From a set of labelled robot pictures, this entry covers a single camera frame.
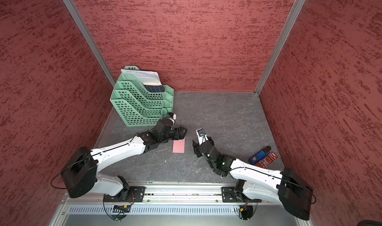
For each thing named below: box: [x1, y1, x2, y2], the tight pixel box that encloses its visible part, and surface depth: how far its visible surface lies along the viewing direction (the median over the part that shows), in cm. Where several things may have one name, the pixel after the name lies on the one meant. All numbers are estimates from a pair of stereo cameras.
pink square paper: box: [172, 137, 186, 154], surface depth 91 cm
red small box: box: [254, 151, 279, 169], surface depth 87 cm
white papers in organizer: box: [120, 68, 163, 87], surface depth 97 cm
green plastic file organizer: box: [109, 65, 175, 127], surface depth 97 cm
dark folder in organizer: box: [143, 84, 165, 93], surface depth 105 cm
